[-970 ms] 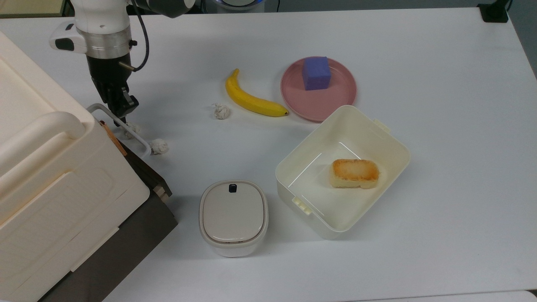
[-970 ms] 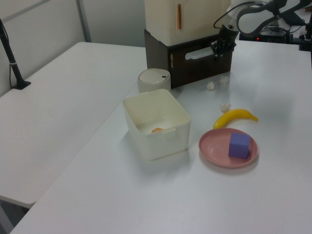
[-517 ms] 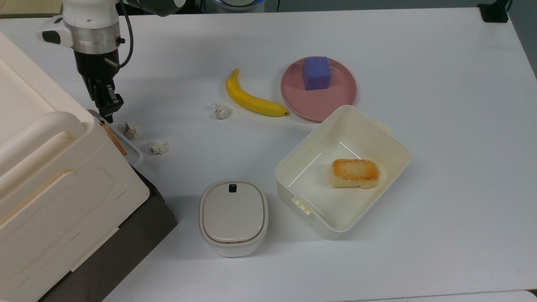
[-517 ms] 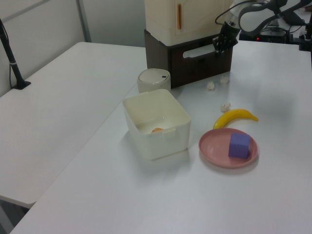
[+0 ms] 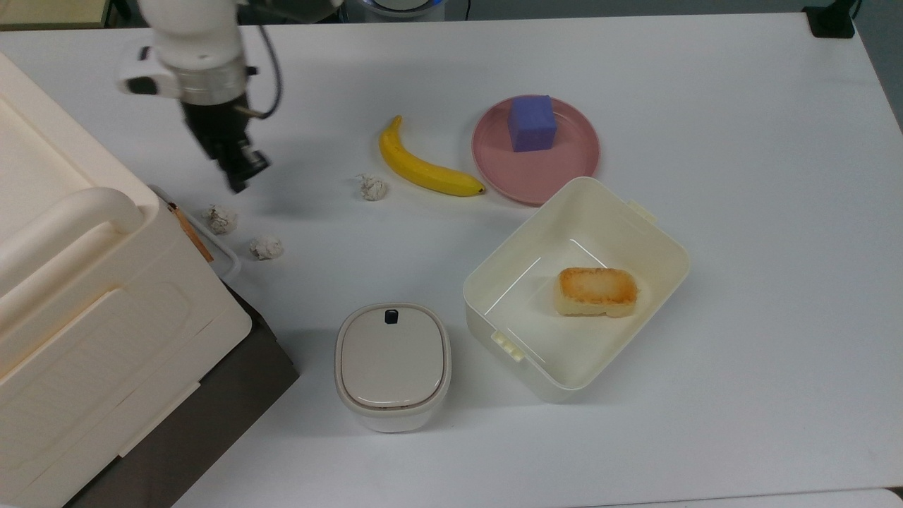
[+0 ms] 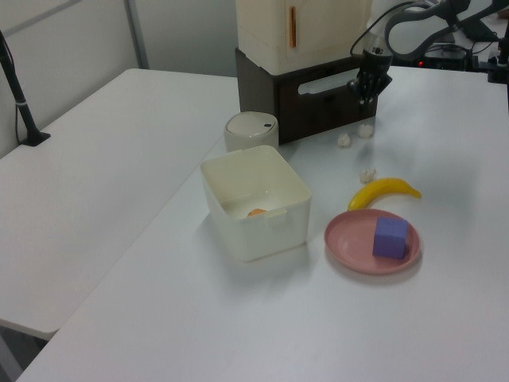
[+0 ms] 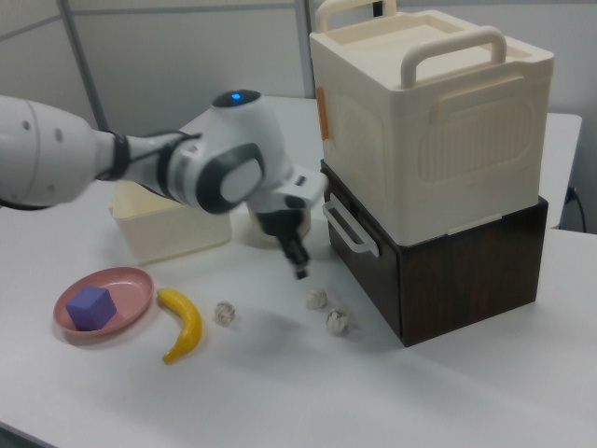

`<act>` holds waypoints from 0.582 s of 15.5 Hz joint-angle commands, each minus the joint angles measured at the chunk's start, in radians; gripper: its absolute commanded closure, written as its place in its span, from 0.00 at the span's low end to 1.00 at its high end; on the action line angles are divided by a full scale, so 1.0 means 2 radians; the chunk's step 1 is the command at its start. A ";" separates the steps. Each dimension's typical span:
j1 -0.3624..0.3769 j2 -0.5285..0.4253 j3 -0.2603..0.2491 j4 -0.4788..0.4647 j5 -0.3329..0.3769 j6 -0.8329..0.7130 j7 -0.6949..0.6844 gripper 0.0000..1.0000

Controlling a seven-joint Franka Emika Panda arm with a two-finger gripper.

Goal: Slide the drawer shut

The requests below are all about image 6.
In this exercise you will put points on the cream toy fridge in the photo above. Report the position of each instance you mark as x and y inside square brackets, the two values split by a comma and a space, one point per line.
[270, 32]

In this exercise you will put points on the black table clamp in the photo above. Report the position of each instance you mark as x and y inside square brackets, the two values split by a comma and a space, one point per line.
[499, 63]

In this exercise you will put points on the small orange item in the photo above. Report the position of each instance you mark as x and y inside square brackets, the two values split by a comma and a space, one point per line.
[256, 212]

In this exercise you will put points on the black camera stand pole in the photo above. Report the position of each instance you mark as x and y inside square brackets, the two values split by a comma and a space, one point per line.
[20, 103]

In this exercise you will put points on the black keyboard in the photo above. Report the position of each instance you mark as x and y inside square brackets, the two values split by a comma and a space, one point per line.
[479, 28]

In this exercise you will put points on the yellow banana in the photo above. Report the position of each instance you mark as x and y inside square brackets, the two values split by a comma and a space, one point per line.
[378, 190]

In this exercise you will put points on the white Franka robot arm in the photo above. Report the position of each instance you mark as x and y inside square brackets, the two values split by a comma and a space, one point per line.
[413, 14]

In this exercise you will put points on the black box red light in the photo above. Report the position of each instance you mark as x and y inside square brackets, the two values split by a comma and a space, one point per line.
[445, 59]

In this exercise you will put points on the crumpled white paper ball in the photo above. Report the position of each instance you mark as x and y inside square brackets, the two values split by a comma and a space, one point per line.
[367, 175]
[365, 130]
[344, 140]

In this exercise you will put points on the black Franka gripper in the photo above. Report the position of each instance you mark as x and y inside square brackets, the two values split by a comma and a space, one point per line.
[375, 69]

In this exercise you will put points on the dark brown drawer cabinet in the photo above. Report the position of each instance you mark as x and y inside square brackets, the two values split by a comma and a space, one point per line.
[254, 91]

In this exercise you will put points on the white square plastic bin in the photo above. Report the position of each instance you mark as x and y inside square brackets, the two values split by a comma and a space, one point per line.
[254, 235]

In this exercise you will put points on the purple cube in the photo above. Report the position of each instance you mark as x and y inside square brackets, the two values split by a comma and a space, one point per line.
[389, 238]

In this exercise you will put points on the pink plate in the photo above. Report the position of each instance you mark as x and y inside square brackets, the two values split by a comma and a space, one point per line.
[350, 246]

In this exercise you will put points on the small white trash can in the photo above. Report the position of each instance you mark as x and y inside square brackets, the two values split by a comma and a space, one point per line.
[250, 131]

